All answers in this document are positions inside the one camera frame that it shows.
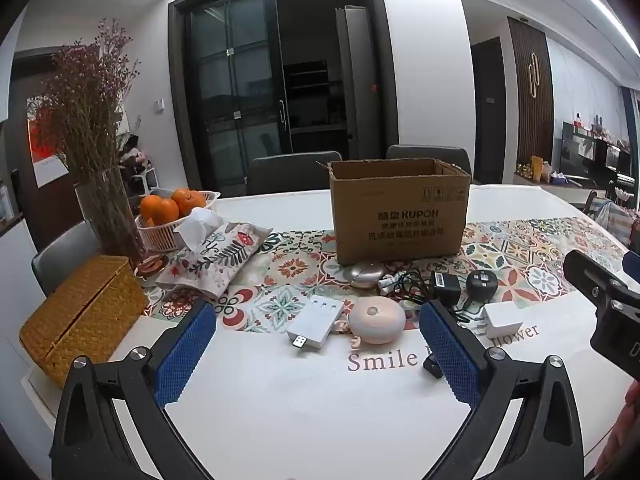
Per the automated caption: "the pink round device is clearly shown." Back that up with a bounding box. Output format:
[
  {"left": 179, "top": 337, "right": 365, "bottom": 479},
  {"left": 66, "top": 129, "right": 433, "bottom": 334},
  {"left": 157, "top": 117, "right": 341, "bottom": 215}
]
[{"left": 335, "top": 297, "right": 407, "bottom": 353}]

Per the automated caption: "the grey dining chair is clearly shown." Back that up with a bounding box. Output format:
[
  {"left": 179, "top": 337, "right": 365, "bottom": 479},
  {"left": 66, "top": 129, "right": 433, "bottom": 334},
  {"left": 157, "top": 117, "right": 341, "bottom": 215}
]
[
  {"left": 31, "top": 220, "right": 103, "bottom": 296},
  {"left": 386, "top": 145, "right": 473, "bottom": 186},
  {"left": 246, "top": 151, "right": 343, "bottom": 196}
]

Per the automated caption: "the person's right hand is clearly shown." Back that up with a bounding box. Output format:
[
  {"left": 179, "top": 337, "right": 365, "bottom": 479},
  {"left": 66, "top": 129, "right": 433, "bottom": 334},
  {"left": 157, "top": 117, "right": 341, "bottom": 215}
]
[{"left": 594, "top": 379, "right": 640, "bottom": 480}]

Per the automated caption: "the black round cable reel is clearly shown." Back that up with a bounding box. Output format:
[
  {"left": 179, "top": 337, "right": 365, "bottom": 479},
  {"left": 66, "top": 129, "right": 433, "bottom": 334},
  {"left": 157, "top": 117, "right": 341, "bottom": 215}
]
[{"left": 466, "top": 269, "right": 499, "bottom": 303}]

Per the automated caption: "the floral fabric tissue cover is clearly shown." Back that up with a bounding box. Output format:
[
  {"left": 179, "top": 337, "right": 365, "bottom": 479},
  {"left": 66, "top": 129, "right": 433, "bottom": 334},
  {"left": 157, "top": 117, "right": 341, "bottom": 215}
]
[{"left": 156, "top": 207, "right": 273, "bottom": 301}]

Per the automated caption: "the small brown dish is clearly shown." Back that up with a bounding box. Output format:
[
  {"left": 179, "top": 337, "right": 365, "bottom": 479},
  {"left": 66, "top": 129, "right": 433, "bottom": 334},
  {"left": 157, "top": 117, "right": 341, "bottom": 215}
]
[{"left": 135, "top": 255, "right": 168, "bottom": 278}]

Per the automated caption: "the dark wooden door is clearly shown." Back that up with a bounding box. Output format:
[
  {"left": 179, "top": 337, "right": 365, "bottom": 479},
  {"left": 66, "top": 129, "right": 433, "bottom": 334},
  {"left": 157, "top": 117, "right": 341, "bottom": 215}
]
[{"left": 470, "top": 37, "right": 508, "bottom": 186}]

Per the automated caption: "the glass vase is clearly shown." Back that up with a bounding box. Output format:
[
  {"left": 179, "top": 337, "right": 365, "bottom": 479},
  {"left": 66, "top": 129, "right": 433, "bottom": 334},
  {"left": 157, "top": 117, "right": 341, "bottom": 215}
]
[{"left": 74, "top": 165, "right": 146, "bottom": 266}]

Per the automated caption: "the silver oval case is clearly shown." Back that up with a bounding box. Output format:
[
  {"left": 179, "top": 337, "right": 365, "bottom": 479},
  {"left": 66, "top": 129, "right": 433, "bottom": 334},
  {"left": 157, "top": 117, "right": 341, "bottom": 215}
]
[{"left": 348, "top": 260, "right": 385, "bottom": 289}]

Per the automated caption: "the white plastic fruit basket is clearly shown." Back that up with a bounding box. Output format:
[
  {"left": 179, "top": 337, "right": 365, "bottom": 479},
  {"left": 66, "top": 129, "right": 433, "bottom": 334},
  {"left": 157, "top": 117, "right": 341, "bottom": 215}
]
[{"left": 134, "top": 190, "right": 222, "bottom": 253}]

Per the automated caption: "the brown cardboard box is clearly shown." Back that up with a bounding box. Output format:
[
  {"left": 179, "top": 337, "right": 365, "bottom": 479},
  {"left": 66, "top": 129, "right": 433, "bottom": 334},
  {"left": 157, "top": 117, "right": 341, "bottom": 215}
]
[{"left": 327, "top": 157, "right": 472, "bottom": 266}]

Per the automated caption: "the dried flower bunch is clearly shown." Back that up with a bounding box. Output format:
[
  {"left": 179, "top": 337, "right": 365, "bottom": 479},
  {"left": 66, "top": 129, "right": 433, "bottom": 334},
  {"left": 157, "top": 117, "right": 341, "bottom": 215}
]
[{"left": 35, "top": 17, "right": 141, "bottom": 241}]

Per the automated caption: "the dark glass sliding door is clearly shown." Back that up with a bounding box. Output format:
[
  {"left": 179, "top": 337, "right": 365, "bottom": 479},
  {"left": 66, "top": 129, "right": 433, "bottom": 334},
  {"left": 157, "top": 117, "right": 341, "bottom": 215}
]
[{"left": 170, "top": 0, "right": 291, "bottom": 196}]

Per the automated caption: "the grey refrigerator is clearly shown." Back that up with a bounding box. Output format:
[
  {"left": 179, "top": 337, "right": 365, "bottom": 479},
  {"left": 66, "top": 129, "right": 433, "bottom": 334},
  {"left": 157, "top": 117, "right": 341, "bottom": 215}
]
[{"left": 335, "top": 5, "right": 386, "bottom": 161}]

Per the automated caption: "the white usb hub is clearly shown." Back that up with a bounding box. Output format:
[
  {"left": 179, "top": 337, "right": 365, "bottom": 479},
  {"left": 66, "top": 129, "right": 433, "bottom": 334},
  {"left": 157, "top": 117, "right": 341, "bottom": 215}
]
[{"left": 286, "top": 295, "right": 346, "bottom": 352}]

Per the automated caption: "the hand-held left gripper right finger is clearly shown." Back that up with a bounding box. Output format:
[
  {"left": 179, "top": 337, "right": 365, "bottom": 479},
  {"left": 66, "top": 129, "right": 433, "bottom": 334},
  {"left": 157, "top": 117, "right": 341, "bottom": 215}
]
[{"left": 418, "top": 301, "right": 598, "bottom": 480}]

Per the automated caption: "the striped blue cloth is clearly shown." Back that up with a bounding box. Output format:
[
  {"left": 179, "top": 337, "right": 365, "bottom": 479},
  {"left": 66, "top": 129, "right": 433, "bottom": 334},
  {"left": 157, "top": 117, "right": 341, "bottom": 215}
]
[{"left": 595, "top": 199, "right": 633, "bottom": 246}]

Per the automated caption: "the black power adapter with cable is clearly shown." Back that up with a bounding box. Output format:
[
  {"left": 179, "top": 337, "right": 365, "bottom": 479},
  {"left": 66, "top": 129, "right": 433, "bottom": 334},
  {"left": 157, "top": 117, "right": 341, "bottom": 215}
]
[{"left": 395, "top": 267, "right": 463, "bottom": 308}]

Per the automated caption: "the orange fruit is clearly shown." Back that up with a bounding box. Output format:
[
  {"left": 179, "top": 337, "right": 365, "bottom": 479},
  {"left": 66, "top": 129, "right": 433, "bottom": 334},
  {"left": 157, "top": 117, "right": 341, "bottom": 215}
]
[
  {"left": 140, "top": 195, "right": 180, "bottom": 226},
  {"left": 171, "top": 187, "right": 207, "bottom": 217}
]

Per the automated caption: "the dark tv cabinet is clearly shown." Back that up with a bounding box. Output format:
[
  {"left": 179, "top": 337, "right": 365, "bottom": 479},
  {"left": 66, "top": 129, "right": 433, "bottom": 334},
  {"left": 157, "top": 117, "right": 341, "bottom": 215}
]
[{"left": 560, "top": 120, "right": 640, "bottom": 201}]

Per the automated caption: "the white patterned tablecloth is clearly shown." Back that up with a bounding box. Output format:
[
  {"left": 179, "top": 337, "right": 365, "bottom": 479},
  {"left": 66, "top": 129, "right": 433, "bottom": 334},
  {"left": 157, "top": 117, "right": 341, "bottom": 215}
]
[{"left": 27, "top": 184, "right": 640, "bottom": 480}]

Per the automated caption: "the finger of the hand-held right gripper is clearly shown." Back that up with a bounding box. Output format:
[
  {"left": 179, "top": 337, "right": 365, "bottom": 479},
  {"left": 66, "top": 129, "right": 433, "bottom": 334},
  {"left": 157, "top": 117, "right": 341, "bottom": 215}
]
[
  {"left": 562, "top": 249, "right": 632, "bottom": 307},
  {"left": 621, "top": 250, "right": 640, "bottom": 287}
]

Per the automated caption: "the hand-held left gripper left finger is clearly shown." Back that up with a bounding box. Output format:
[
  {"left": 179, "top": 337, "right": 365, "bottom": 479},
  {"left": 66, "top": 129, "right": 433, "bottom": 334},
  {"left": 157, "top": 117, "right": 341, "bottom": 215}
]
[{"left": 50, "top": 299, "right": 218, "bottom": 480}]

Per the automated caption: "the white charger block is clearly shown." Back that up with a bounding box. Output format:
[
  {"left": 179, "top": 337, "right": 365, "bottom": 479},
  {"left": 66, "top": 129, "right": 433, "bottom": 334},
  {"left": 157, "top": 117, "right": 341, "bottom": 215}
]
[{"left": 470, "top": 301, "right": 526, "bottom": 339}]

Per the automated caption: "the red wall poster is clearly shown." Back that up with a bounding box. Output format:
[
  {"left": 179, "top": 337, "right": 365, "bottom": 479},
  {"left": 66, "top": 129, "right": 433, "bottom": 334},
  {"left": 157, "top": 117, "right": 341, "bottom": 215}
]
[{"left": 27, "top": 97, "right": 71, "bottom": 178}]

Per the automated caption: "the slatted wood panel gold handle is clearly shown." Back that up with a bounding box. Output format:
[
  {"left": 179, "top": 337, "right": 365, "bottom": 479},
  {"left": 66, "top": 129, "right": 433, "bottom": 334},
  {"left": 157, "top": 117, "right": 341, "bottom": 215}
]
[{"left": 507, "top": 16, "right": 556, "bottom": 176}]

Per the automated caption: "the woven wicker box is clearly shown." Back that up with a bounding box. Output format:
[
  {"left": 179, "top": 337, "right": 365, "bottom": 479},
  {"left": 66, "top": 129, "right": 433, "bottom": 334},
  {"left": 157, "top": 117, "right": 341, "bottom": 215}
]
[{"left": 19, "top": 255, "right": 150, "bottom": 391}]

